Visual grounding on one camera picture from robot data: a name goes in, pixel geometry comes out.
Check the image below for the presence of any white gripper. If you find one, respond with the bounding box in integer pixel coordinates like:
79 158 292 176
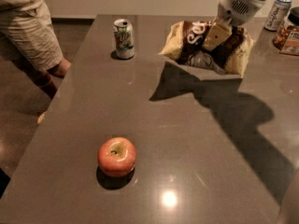
202 0 266 51

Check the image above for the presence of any brown sea salt chip bag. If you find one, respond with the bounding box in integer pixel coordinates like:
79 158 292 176
160 21 253 77

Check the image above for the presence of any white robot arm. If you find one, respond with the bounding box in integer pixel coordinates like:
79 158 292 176
203 0 266 51

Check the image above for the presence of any blue white slim can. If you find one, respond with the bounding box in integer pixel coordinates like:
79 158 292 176
263 0 292 32

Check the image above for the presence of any nut jar with black lid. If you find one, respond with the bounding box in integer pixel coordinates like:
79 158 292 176
273 7 299 56

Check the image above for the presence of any green white soda can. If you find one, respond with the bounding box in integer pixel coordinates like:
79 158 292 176
113 19 135 60

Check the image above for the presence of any red apple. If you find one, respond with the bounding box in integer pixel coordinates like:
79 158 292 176
97 137 136 177

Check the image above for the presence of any person in beige clothes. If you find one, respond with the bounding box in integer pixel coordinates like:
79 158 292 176
0 0 71 98

